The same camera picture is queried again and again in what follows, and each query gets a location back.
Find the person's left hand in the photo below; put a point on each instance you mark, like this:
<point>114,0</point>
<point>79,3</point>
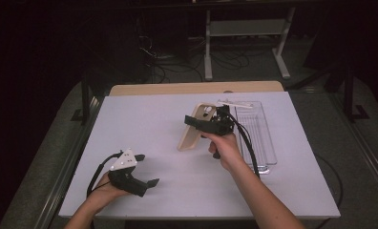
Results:
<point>104,194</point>

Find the beige wooden table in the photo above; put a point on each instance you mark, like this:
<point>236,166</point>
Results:
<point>193,87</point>

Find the black metal stand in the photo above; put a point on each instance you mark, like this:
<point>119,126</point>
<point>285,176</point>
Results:
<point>85,101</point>
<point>349,95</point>

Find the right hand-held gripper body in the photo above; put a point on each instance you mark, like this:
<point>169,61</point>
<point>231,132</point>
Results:
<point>220,124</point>

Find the white metal stand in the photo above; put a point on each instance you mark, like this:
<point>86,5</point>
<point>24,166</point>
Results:
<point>247,28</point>

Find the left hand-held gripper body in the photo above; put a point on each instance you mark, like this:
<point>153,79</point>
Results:
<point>126,179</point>

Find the person's right hand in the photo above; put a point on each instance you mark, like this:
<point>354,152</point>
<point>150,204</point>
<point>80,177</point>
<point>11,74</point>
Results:
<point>226,151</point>

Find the small snack packet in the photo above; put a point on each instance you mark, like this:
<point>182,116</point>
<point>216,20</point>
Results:
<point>193,133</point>

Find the clear plastic box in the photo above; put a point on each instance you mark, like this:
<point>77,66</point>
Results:
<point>260,133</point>

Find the aluminium rail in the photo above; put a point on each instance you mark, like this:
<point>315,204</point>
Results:
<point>72,156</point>
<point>365,149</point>

